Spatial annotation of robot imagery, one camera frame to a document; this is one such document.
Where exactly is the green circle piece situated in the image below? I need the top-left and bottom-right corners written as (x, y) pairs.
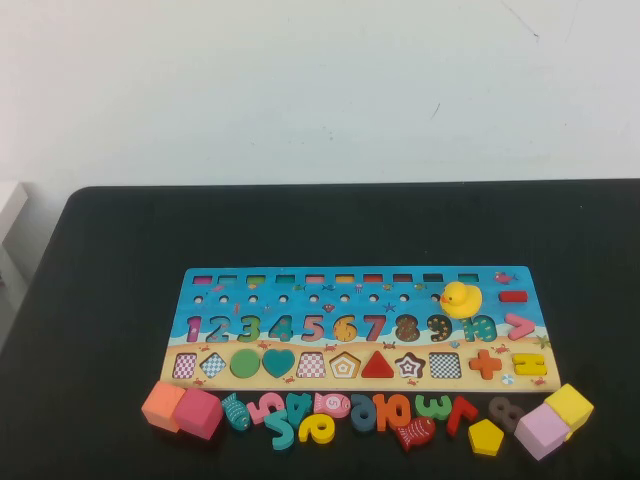
top-left (228, 348), bottom-right (262, 380)

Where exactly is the red number seven piece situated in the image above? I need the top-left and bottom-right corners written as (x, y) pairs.
top-left (446, 396), bottom-right (479, 437)

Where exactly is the orange foam cube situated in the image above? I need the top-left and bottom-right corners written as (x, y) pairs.
top-left (140, 380), bottom-right (187, 434)

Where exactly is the brown number eight piece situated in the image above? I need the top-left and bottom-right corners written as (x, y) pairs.
top-left (488, 397), bottom-right (526, 432)

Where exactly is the green number four piece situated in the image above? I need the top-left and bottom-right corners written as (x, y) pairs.
top-left (284, 392), bottom-right (316, 426)

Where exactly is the teal wooden fish piece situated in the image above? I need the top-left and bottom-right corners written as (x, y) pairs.
top-left (221, 392), bottom-right (253, 432)

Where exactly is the red wooden fish piece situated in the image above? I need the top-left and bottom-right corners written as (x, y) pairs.
top-left (394, 417), bottom-right (437, 454)

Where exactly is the colourful wooden number puzzle board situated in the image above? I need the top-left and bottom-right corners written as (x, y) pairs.
top-left (158, 266), bottom-right (562, 393)

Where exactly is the teal heart piece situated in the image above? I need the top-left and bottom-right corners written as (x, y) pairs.
top-left (261, 348), bottom-right (296, 380)

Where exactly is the green number three piece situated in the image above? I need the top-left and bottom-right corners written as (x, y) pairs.
top-left (414, 394), bottom-right (454, 422)

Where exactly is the orange plus sign piece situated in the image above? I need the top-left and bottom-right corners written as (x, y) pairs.
top-left (468, 349), bottom-right (503, 380)

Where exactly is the lilac foam cube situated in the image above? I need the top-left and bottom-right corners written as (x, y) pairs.
top-left (513, 403), bottom-right (571, 462)

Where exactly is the pink greater-than sign piece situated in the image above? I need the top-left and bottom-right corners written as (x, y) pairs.
top-left (504, 313), bottom-right (535, 340)

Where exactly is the yellow rubber duck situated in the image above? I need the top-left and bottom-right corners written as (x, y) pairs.
top-left (439, 281), bottom-right (484, 320)

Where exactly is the pink wooden fish piece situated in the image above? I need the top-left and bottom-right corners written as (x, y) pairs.
top-left (313, 392), bottom-right (351, 419)

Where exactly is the yellow pentagon piece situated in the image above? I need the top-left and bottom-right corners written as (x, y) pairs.
top-left (468, 418), bottom-right (505, 456)

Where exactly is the pink number five piece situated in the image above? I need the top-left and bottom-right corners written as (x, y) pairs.
top-left (248, 392), bottom-right (284, 426)

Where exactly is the yellow equals sign piece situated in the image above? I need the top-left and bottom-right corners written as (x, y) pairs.
top-left (512, 353), bottom-right (546, 377)

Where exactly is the pink wooden cube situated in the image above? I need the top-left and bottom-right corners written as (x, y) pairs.
top-left (173, 387), bottom-right (225, 441)

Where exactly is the orange-red number ten piece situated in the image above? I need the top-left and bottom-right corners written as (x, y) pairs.
top-left (373, 394), bottom-right (414, 432)

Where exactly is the red triangle piece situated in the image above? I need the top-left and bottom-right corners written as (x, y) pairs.
top-left (360, 350), bottom-right (396, 379)

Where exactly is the yellow number six piece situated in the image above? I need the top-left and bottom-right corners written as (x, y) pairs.
top-left (298, 414), bottom-right (336, 445)

